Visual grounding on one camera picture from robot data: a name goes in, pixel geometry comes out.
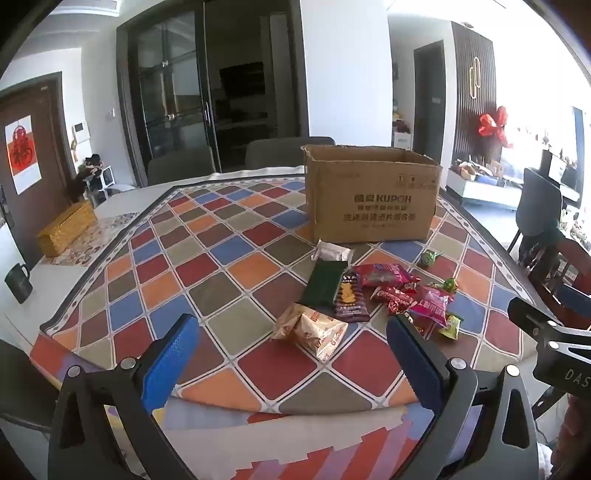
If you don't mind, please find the dark glass sliding door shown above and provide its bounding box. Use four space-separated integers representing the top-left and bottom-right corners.
115 0 308 188

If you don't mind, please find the grey dining chair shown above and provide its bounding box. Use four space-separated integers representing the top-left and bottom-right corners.
245 137 336 171
147 145 217 186

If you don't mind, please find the woven golden tissue box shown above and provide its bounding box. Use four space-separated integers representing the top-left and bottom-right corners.
37 200 97 257

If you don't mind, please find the beige snack packet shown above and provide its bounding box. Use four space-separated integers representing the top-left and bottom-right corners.
271 302 319 342
295 310 349 361

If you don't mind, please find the dark plush toy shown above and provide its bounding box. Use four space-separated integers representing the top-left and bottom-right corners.
69 154 105 200

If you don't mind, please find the white snack packet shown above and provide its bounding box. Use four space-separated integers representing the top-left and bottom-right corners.
311 240 354 264

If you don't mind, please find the dark interior door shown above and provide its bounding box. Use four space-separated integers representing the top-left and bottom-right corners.
413 41 447 162

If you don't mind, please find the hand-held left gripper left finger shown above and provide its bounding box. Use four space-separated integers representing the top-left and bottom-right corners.
48 313 200 480

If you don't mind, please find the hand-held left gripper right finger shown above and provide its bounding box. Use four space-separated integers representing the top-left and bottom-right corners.
386 315 541 480

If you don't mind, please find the yellow-green candy packet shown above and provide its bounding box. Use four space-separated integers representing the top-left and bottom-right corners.
438 313 464 341

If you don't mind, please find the white low cabinet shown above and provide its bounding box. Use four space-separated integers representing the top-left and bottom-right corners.
445 166 522 210

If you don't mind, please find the dark blue chair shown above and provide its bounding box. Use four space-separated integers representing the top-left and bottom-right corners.
508 167 565 252

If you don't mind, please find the pink snack packet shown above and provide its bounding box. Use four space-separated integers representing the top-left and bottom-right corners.
409 286 455 328

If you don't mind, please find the dark green snack packet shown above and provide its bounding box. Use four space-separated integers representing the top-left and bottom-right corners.
302 258 349 305

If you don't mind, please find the brown cardboard box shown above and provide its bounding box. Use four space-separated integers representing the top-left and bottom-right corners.
301 144 443 244

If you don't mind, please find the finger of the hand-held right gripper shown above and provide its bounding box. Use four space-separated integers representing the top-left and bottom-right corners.
508 298 574 344

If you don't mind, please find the red bow decoration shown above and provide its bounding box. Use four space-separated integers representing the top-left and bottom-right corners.
478 106 515 149

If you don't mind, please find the wooden chair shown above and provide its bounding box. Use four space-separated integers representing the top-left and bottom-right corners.
519 231 591 324

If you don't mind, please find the brown coffee packet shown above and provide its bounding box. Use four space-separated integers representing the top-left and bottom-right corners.
333 270 371 323

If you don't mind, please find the checkered tablecloth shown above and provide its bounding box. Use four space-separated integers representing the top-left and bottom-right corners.
28 174 555 480

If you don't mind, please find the red paper door poster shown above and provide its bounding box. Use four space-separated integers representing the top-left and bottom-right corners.
4 115 43 195

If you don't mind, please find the patterned placemat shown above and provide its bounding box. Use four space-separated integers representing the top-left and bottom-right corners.
44 212 139 268

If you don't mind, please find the small red snack packet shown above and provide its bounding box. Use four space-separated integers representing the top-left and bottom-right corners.
370 285 419 315

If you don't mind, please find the brown entrance door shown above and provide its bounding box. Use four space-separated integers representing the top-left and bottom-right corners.
0 71 77 271

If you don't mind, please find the gold wall ornament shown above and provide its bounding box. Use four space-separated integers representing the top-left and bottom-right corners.
467 55 483 99

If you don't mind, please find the large red snack packet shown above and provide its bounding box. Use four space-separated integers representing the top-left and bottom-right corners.
353 263 422 288

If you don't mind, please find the black mug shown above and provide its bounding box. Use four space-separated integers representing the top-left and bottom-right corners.
4 263 34 304

